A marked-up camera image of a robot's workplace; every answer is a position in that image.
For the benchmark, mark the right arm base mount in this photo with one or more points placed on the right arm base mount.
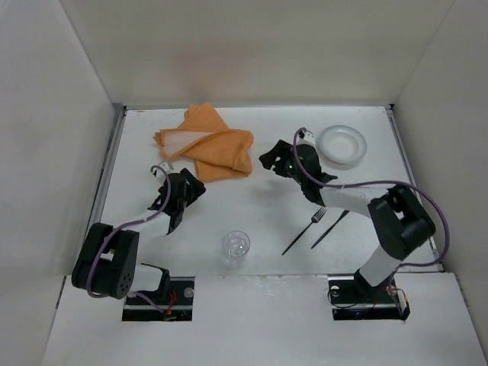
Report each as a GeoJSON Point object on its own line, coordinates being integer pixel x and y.
{"type": "Point", "coordinates": [349, 301]}

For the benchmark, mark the aluminium table rail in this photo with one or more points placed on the aluminium table rail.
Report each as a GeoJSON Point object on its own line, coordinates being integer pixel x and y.
{"type": "Point", "coordinates": [106, 169]}
{"type": "Point", "coordinates": [439, 267]}

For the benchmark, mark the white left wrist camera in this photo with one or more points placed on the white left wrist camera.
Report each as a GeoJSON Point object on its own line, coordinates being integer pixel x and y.
{"type": "Point", "coordinates": [163, 168]}

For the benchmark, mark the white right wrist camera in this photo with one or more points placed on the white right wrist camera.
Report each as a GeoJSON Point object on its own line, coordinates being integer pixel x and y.
{"type": "Point", "coordinates": [306, 137]}

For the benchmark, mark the white round plate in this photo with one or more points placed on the white round plate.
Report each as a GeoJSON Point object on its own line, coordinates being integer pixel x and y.
{"type": "Point", "coordinates": [342, 144]}

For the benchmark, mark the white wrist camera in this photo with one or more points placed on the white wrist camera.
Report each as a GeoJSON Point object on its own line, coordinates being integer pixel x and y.
{"type": "Point", "coordinates": [163, 168]}
{"type": "Point", "coordinates": [306, 137]}

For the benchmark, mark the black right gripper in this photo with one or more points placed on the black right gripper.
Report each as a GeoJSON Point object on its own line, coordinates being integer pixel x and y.
{"type": "Point", "coordinates": [277, 158]}

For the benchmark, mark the black knife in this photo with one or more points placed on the black knife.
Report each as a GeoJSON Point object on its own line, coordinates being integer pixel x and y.
{"type": "Point", "coordinates": [330, 229]}

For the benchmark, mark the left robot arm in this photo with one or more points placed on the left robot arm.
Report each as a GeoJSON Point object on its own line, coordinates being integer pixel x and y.
{"type": "Point", "coordinates": [107, 264]}

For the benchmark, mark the clear drinking glass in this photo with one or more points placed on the clear drinking glass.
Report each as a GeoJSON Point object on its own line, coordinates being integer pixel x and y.
{"type": "Point", "coordinates": [236, 245]}

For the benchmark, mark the right aluminium table rail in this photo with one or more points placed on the right aluminium table rail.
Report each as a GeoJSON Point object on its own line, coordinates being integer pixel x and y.
{"type": "Point", "coordinates": [439, 267]}

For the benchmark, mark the orange cloth placemat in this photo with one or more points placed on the orange cloth placemat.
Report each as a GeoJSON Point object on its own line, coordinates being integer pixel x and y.
{"type": "Point", "coordinates": [218, 151]}

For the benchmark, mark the left aluminium table rail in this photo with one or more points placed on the left aluminium table rail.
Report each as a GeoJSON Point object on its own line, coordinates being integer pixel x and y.
{"type": "Point", "coordinates": [106, 169]}

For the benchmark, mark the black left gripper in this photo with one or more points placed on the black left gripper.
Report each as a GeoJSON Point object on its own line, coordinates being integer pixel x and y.
{"type": "Point", "coordinates": [189, 187]}

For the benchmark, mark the black fork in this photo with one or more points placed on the black fork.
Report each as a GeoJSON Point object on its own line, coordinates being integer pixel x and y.
{"type": "Point", "coordinates": [313, 220]}

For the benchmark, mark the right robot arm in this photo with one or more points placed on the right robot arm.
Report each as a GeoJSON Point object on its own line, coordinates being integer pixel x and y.
{"type": "Point", "coordinates": [401, 223]}

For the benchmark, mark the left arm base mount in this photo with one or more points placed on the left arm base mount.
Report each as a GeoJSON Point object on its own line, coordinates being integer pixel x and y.
{"type": "Point", "coordinates": [173, 303]}

